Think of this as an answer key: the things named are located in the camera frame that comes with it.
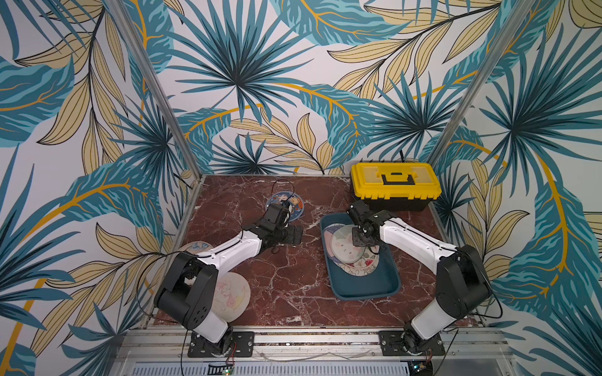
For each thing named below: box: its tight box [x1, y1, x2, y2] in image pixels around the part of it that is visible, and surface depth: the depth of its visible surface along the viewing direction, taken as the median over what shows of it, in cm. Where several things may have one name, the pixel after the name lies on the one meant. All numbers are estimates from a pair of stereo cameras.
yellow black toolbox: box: [351, 162, 443, 212], surface depth 98 cm
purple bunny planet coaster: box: [323, 223, 345, 264], surface depth 94 cm
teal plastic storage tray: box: [319, 212, 402, 301], surface depth 88 cm
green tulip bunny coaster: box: [333, 258, 380, 277], surface depth 90 cm
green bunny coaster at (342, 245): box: [330, 224, 366, 264], surface depth 92 cm
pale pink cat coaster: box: [211, 271, 251, 323], surface depth 84 cm
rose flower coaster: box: [352, 244, 381, 272], surface depth 91 cm
